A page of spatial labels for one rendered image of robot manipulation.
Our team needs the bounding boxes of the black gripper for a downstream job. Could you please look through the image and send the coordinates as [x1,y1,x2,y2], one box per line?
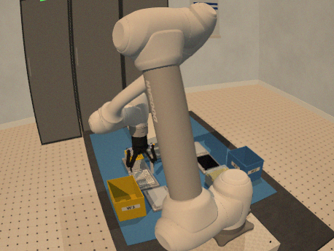
[126,135,157,178]

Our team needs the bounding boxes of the black multi-well plate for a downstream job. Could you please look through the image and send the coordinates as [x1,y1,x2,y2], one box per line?
[197,155,219,171]

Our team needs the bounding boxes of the yellow open-top bin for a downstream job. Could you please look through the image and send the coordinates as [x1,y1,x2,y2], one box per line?
[107,175,147,221]

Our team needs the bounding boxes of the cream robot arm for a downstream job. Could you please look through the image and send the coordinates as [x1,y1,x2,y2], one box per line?
[88,2,254,251]

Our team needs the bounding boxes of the blue flat mat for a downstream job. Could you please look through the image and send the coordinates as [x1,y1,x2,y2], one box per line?
[90,117,277,246]

